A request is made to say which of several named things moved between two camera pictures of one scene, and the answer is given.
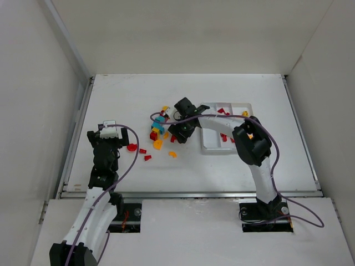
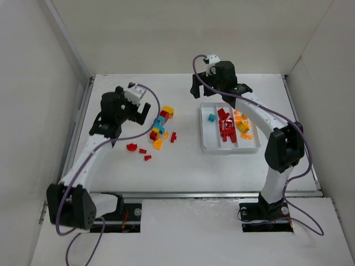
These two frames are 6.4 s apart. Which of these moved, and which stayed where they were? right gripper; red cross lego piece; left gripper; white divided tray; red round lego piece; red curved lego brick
Moved: left gripper; right gripper
Stayed: white divided tray; red curved lego brick; red cross lego piece; red round lego piece
